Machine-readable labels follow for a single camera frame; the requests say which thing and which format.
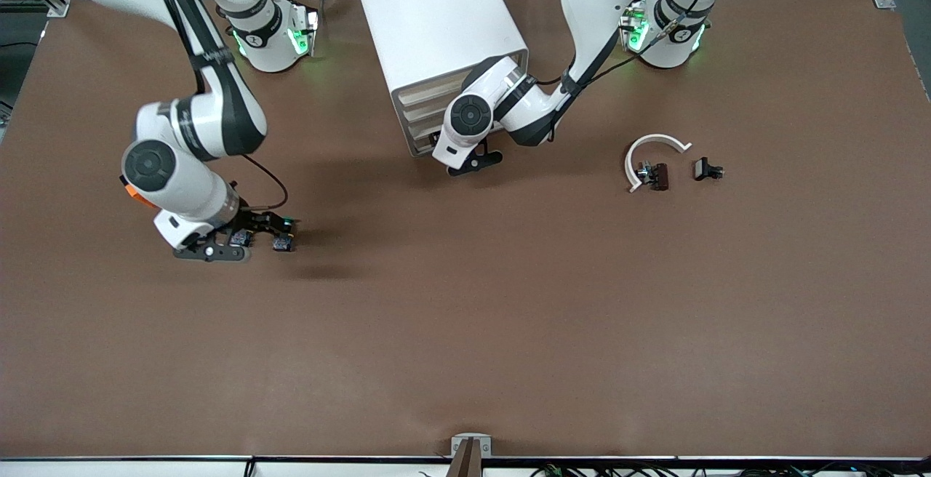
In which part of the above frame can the white drawer cabinet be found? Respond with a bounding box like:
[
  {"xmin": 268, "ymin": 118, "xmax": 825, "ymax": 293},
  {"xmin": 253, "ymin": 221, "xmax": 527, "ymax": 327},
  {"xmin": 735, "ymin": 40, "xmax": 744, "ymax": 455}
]
[{"xmin": 351, "ymin": 0, "xmax": 530, "ymax": 158}]

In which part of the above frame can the orange box with hole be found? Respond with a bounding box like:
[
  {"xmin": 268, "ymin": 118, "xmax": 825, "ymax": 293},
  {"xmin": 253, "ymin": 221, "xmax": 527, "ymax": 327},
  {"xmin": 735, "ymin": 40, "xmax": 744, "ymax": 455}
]
[{"xmin": 120, "ymin": 175, "xmax": 159, "ymax": 210}]

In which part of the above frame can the brown electrical component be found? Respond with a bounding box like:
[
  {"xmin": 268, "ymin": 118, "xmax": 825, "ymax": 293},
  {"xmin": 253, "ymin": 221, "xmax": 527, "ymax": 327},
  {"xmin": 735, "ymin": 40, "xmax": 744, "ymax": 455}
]
[{"xmin": 636, "ymin": 161, "xmax": 670, "ymax": 192}]

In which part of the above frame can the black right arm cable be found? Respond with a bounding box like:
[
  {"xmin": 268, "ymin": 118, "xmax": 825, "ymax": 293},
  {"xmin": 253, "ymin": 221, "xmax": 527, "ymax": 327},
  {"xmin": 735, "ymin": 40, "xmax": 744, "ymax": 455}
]
[{"xmin": 142, "ymin": 0, "xmax": 290, "ymax": 210}]

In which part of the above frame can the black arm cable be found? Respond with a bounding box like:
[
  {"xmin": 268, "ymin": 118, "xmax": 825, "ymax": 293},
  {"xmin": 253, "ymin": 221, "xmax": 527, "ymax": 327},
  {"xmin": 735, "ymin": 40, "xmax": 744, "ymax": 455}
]
[
  {"xmin": 142, "ymin": 0, "xmax": 290, "ymax": 210},
  {"xmin": 535, "ymin": 0, "xmax": 692, "ymax": 100}
]

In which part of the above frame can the white table edge rail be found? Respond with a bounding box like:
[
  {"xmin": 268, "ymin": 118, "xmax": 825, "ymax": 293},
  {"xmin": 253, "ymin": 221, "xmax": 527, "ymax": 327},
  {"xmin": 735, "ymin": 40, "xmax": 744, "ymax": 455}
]
[{"xmin": 0, "ymin": 455, "xmax": 931, "ymax": 477}]

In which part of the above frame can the grey metal bracket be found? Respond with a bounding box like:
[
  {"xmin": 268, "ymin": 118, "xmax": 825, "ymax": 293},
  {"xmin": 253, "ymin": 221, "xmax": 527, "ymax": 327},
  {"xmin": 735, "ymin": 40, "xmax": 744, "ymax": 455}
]
[{"xmin": 447, "ymin": 433, "xmax": 493, "ymax": 477}]

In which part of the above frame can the white curved plastic ring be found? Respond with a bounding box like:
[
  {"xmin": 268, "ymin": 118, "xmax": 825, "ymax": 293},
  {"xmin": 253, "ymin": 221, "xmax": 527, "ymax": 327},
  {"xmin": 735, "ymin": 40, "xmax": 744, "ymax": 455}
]
[{"xmin": 624, "ymin": 133, "xmax": 693, "ymax": 194}]

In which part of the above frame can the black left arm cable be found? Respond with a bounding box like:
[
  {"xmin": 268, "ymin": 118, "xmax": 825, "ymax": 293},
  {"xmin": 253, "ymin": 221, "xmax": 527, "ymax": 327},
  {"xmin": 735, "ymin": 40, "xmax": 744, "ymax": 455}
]
[{"xmin": 535, "ymin": 0, "xmax": 692, "ymax": 100}]

